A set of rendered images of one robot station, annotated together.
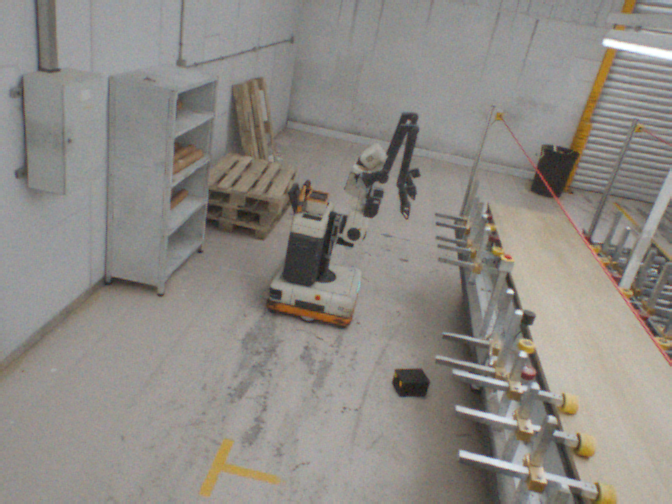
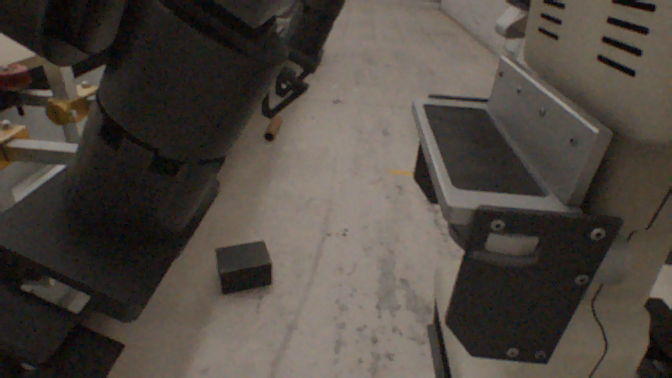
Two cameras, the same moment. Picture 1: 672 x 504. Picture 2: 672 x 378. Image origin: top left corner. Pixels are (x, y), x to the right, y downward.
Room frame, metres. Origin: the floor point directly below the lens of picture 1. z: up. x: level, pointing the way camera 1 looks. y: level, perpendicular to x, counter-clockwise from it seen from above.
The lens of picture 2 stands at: (4.56, -0.37, 1.20)
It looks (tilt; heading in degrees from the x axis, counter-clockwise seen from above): 31 degrees down; 178
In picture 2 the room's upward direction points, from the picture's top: 4 degrees clockwise
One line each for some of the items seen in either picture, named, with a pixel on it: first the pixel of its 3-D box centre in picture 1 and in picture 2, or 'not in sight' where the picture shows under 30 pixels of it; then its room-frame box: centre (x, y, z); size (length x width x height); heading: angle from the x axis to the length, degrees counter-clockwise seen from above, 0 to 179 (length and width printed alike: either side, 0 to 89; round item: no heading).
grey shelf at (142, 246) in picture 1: (164, 178); not in sight; (4.34, 1.42, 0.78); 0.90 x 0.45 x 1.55; 177
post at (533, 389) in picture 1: (516, 433); not in sight; (1.94, -0.84, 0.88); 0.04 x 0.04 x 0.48; 87
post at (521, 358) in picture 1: (506, 398); not in sight; (2.19, -0.86, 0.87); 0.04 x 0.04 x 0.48; 87
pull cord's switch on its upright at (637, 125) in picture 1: (612, 186); not in sight; (4.92, -2.13, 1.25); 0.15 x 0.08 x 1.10; 177
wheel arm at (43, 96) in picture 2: (470, 266); (99, 104); (3.65, -0.90, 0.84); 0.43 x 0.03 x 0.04; 87
